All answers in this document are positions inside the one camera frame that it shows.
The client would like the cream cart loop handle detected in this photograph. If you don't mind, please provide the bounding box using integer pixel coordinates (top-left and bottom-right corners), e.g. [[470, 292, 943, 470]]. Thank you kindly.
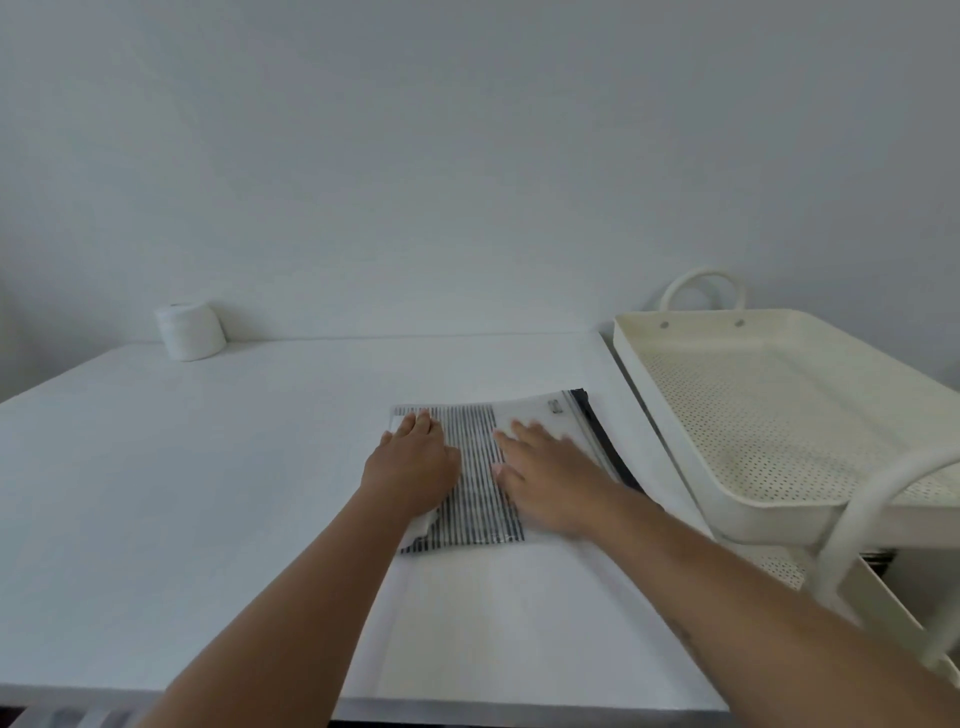
[[658, 267, 750, 313]]

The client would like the cream cart lower tray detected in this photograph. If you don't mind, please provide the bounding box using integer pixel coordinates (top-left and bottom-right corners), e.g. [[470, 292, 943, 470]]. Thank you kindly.
[[738, 541, 960, 687]]

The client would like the person's right forearm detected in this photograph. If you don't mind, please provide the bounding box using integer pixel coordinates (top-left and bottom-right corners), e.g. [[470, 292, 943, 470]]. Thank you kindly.
[[592, 498, 960, 728]]

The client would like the black and white striped cloth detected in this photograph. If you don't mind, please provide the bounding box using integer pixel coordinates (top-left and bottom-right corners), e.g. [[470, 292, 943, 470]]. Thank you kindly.
[[393, 404, 527, 555]]

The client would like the person's left hand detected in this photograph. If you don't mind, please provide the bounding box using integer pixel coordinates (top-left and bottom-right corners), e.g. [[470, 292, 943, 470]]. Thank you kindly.
[[360, 410, 463, 519]]

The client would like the white paper roll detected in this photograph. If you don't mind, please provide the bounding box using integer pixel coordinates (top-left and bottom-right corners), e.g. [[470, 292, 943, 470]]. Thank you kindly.
[[154, 301, 228, 363]]

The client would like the person's right hand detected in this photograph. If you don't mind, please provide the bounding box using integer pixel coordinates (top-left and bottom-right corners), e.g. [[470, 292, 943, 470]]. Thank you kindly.
[[492, 420, 651, 543]]

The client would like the cream perforated cart tray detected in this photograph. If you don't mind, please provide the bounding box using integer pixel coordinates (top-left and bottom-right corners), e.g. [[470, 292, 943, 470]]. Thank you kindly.
[[612, 308, 960, 550]]

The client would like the person's left forearm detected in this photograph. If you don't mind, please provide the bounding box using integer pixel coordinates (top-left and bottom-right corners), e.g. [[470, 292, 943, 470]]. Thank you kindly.
[[138, 486, 435, 728]]

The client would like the cream cart tube frame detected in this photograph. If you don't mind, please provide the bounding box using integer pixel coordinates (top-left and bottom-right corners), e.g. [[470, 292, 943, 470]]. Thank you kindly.
[[810, 444, 960, 676]]

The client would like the clear zip bag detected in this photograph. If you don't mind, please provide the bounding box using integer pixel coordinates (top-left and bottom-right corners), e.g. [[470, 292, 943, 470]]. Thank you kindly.
[[387, 387, 648, 556]]

